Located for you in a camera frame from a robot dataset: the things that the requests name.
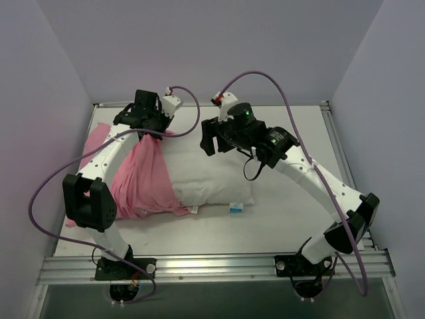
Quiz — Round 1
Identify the aluminium rail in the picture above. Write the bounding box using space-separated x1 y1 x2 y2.
320 100 379 250
37 250 396 285
94 101 330 110

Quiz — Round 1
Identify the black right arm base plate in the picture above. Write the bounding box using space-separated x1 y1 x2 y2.
274 254 333 278

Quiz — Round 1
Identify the pink pillowcase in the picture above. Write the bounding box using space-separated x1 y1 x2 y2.
80 135 190 219

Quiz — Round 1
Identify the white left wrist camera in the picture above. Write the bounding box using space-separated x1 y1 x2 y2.
160 95 183 118

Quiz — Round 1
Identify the aluminium front rail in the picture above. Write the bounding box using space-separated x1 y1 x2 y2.
37 250 396 285

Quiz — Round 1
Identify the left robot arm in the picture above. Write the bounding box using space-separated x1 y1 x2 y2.
62 90 183 278

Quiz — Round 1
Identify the blue white pillow tag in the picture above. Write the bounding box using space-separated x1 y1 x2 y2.
229 203 244 213

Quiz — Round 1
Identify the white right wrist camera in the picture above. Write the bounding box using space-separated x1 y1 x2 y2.
218 92 238 122

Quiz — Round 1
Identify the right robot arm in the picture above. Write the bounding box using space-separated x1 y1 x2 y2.
200 102 380 274

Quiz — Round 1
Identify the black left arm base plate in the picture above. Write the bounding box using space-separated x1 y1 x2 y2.
94 257 157 281

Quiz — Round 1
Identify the aluminium right side rail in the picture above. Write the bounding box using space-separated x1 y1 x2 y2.
320 100 379 250

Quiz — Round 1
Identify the grey front metal panel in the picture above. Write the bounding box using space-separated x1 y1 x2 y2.
28 279 394 318

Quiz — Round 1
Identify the white pillow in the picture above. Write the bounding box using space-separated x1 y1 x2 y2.
163 148 254 207

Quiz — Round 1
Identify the aluminium back rail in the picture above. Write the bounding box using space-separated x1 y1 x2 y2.
94 101 330 110

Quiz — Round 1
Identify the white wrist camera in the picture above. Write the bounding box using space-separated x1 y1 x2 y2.
160 95 183 118
218 92 238 122

